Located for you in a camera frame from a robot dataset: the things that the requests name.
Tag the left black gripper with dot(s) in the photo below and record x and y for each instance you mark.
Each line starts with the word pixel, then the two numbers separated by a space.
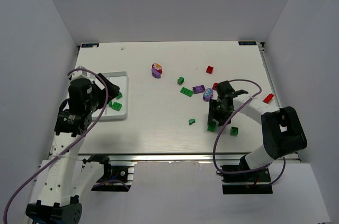
pixel 103 89

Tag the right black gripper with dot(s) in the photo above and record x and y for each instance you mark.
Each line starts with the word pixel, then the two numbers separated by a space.
pixel 215 111

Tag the green square lego brick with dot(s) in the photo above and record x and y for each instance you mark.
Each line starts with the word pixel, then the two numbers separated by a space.
pixel 234 131
pixel 211 127
pixel 116 106

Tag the small red lego brick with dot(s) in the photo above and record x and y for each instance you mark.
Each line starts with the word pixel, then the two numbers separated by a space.
pixel 209 70

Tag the purple red flower lego figure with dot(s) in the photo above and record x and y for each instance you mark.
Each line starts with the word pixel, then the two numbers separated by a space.
pixel 156 70

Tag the red curved lego brick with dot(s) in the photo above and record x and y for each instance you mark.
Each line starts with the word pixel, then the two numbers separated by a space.
pixel 214 86

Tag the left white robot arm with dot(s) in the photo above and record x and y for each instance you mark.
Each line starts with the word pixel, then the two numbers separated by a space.
pixel 60 198

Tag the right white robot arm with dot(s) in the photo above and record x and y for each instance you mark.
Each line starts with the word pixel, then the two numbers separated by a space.
pixel 282 132

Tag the white divided sorting tray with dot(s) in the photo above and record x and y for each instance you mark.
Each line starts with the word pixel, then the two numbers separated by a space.
pixel 107 97

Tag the purple oval flower lego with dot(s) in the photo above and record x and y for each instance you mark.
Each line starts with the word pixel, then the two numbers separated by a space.
pixel 208 94

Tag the purple flat lego plate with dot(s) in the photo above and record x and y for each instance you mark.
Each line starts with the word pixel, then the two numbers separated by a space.
pixel 198 89

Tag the small green lego brick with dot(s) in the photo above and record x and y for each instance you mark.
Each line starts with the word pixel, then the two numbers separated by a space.
pixel 180 80

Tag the red lego brick at edge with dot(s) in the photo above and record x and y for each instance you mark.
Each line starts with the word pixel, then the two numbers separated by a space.
pixel 268 98

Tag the left blue table sticker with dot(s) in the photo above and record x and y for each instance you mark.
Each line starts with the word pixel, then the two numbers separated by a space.
pixel 89 45

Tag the blue table sticker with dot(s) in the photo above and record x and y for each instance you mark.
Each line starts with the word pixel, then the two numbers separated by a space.
pixel 89 45
pixel 247 43

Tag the right blue table sticker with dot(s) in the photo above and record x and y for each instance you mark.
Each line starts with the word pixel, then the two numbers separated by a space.
pixel 247 43

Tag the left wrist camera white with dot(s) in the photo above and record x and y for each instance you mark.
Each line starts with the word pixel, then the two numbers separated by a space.
pixel 79 74

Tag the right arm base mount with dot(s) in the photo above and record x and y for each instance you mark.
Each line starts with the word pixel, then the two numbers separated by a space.
pixel 246 184

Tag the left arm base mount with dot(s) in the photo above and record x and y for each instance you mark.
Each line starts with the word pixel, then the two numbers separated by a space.
pixel 115 177

